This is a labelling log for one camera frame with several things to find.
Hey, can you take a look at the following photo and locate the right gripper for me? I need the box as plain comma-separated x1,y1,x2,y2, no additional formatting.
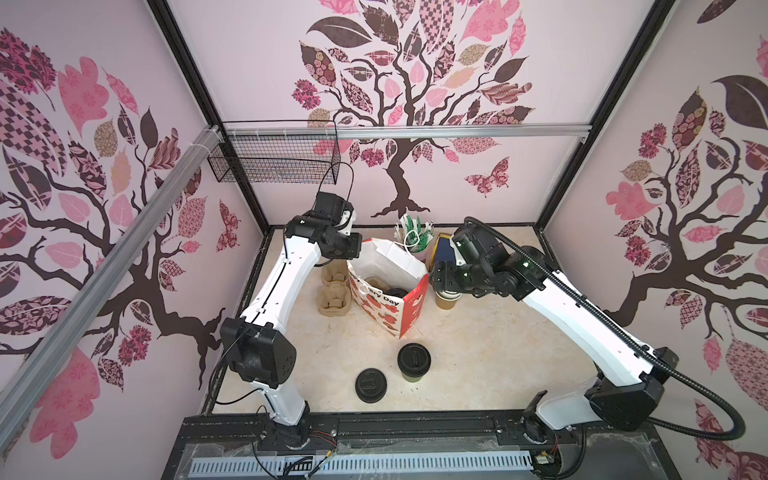
424,261,488,292

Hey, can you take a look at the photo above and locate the brown cardboard cup carrier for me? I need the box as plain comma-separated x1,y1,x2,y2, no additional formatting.
366,277,391,294
316,260,352,317

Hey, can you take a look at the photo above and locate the red white paper gift bag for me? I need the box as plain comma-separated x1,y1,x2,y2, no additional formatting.
347,238,428,339

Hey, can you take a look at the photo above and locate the black coffee cup lid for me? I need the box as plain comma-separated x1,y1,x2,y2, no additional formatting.
384,287,409,299
397,343,432,378
355,368,387,404

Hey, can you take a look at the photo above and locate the green paper coffee cup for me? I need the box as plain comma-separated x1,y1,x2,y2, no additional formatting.
401,373,425,383

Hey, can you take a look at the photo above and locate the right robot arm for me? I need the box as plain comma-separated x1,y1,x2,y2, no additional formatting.
430,223,677,443

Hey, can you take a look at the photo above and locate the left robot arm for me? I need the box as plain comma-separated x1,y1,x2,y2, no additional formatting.
221,192,362,427

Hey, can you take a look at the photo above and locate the blue napkin stack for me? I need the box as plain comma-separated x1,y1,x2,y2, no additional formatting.
432,234,456,267

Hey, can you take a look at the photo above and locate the stack of green paper cups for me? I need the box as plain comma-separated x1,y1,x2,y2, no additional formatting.
435,291,462,310

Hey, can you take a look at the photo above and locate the pink cup of straws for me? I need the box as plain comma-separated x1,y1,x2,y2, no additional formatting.
394,214,434,261

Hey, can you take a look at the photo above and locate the aluminium crossbar back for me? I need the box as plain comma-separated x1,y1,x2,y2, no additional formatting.
225,122,592,140

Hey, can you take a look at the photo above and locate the aluminium bar left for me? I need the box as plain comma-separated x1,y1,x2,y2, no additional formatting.
1,125,223,448

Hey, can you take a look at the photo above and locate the black wire basket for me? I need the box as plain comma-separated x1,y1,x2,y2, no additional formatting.
208,120,341,185

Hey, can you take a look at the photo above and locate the black corrugated cable hose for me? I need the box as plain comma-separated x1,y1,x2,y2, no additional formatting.
463,217,748,442

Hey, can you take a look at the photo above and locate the white slotted cable duct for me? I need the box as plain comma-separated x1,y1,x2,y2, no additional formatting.
186,451,533,479

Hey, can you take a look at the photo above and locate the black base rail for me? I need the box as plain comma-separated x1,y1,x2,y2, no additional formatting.
161,410,680,479

